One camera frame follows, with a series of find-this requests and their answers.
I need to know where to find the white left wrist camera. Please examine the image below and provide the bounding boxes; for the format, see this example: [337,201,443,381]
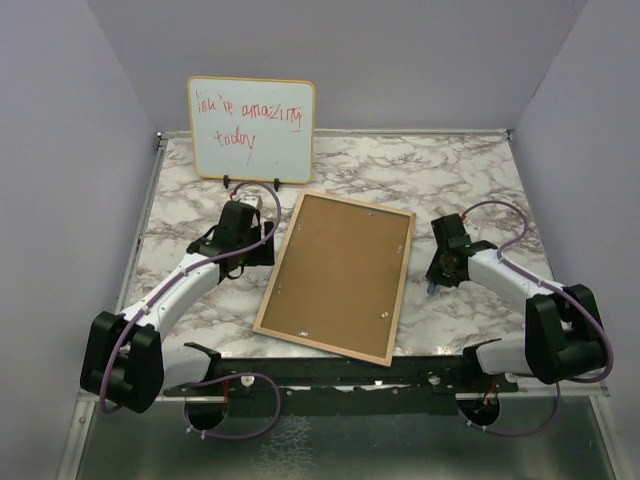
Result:
[237,195,263,211]

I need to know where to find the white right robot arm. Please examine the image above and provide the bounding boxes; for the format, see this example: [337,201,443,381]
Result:
[426,214,613,391]

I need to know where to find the white dry-erase board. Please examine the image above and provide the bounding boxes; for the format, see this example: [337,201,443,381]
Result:
[187,76,316,184]

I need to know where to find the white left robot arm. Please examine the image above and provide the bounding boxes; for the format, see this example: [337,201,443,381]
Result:
[80,195,275,413]

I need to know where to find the black whiteboard stand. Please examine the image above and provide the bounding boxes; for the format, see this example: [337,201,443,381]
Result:
[222,175,282,192]

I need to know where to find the blue picture frame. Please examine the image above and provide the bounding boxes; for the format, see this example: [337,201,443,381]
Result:
[252,189,418,369]

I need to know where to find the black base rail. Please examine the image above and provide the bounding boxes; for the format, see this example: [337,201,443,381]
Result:
[164,342,521,417]

